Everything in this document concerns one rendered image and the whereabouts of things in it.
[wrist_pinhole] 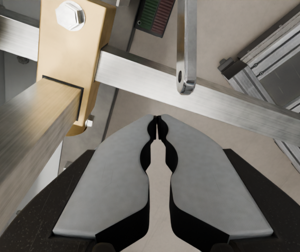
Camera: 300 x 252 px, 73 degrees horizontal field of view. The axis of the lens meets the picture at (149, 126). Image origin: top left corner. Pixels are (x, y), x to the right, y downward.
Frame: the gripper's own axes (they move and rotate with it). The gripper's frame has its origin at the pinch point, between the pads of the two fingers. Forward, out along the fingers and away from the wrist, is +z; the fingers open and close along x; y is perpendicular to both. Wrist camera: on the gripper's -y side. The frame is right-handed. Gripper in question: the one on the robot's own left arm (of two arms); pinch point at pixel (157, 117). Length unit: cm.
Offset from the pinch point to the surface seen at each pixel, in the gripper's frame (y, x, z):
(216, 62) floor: 19, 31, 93
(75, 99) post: 1.0, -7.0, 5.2
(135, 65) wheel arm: -1.2, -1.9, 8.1
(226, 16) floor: -1, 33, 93
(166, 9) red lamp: -5.4, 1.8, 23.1
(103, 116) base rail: 12.3, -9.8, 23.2
